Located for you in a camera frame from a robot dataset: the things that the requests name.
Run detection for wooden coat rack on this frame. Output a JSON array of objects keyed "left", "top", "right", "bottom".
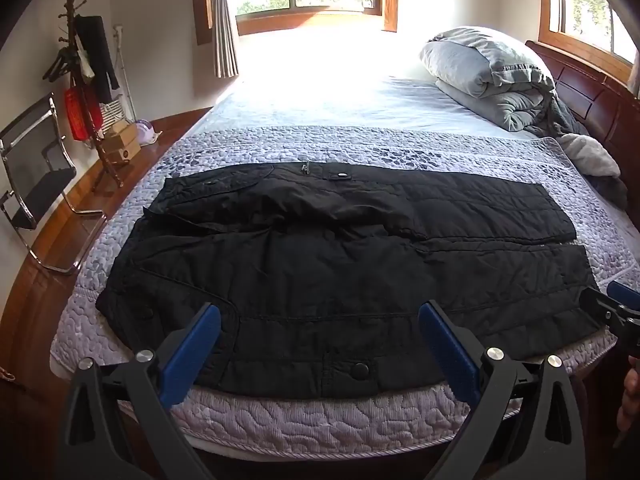
[{"left": 42, "top": 0, "right": 131, "bottom": 193}]

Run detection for white slatted basket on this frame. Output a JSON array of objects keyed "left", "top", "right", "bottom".
[{"left": 100, "top": 100, "right": 125, "bottom": 133}]

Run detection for grey striped curtain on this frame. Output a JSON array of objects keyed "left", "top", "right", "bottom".
[{"left": 206, "top": 0, "right": 241, "bottom": 79}]

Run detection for wooden headboard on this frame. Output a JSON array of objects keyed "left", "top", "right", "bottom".
[{"left": 525, "top": 40, "right": 640, "bottom": 221}]

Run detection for grey folded comforter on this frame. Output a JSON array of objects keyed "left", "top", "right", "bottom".
[{"left": 430, "top": 26, "right": 558, "bottom": 133}]

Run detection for black hanging garment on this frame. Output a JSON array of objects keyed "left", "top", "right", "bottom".
[{"left": 75, "top": 15, "right": 121, "bottom": 103}]

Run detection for white thin pole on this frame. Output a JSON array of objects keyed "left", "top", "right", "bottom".
[{"left": 114, "top": 24, "right": 135, "bottom": 126}]

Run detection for wooden framed window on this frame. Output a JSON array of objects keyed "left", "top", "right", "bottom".
[
  {"left": 537, "top": 0, "right": 640, "bottom": 68},
  {"left": 192, "top": 0, "right": 399, "bottom": 46}
]

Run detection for white pillow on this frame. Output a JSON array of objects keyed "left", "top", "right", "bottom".
[{"left": 419, "top": 35, "right": 506, "bottom": 98}]

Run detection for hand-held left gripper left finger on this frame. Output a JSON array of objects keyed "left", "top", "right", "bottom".
[{"left": 57, "top": 302, "right": 223, "bottom": 480}]

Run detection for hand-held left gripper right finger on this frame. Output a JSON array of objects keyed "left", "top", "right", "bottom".
[{"left": 417, "top": 300, "right": 588, "bottom": 480}]

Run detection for dark grey fleece blanket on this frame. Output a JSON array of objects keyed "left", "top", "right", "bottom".
[{"left": 520, "top": 92, "right": 628, "bottom": 211}]

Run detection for cardboard box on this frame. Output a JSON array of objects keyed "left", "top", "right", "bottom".
[
  {"left": 102, "top": 141, "right": 142, "bottom": 167},
  {"left": 102, "top": 122, "right": 138, "bottom": 151}
]

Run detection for white plush blanket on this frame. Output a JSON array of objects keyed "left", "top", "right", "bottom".
[{"left": 557, "top": 132, "right": 622, "bottom": 178}]

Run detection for person's right hand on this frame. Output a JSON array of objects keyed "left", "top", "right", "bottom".
[{"left": 617, "top": 357, "right": 640, "bottom": 433}]

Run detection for black quilted jacket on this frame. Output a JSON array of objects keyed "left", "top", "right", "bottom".
[{"left": 95, "top": 160, "right": 606, "bottom": 401}]

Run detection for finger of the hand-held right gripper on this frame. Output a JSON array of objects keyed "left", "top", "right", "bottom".
[
  {"left": 580, "top": 287, "right": 640, "bottom": 358},
  {"left": 606, "top": 281, "right": 640, "bottom": 313}
]

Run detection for grey floral quilted bedspread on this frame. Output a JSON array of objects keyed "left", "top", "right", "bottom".
[{"left": 50, "top": 125, "right": 640, "bottom": 461}]

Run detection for black clothes hangers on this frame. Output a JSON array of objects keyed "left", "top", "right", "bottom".
[{"left": 42, "top": 47, "right": 76, "bottom": 83}]

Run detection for red bag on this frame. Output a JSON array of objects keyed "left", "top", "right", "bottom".
[{"left": 63, "top": 85, "right": 104, "bottom": 142}]

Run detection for black metal frame chair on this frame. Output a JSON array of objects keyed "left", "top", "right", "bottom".
[{"left": 0, "top": 92, "right": 108, "bottom": 276}]

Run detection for pale bed sheet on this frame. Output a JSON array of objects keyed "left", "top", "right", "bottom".
[{"left": 207, "top": 30, "right": 556, "bottom": 141}]

